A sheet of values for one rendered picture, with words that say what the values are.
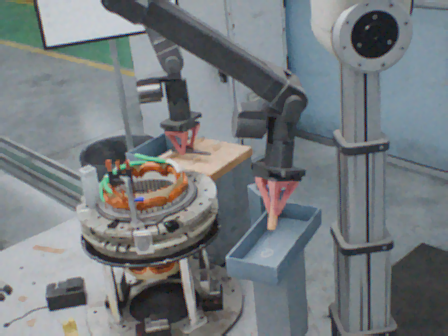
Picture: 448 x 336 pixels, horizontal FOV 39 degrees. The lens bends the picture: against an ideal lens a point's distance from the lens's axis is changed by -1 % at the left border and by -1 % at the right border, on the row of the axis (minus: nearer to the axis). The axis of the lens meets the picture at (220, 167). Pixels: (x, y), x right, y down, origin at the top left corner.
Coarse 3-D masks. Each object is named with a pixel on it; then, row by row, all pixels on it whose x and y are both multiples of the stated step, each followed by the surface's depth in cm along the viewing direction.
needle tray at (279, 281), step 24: (264, 216) 138; (288, 216) 143; (312, 216) 140; (264, 240) 136; (288, 240) 135; (240, 264) 123; (264, 264) 121; (288, 264) 125; (264, 288) 133; (288, 288) 130; (264, 312) 136; (288, 312) 133
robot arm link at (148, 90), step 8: (168, 64) 154; (176, 64) 154; (160, 72) 160; (168, 72) 154; (176, 72) 155; (136, 80) 159; (144, 80) 158; (152, 80) 158; (144, 88) 158; (152, 88) 158; (144, 96) 158; (152, 96) 159; (160, 96) 159
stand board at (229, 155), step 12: (204, 144) 177; (228, 144) 176; (180, 156) 171; (192, 156) 171; (204, 156) 170; (216, 156) 169; (228, 156) 168; (240, 156) 168; (192, 168) 164; (204, 168) 163; (216, 168) 162; (228, 168) 165
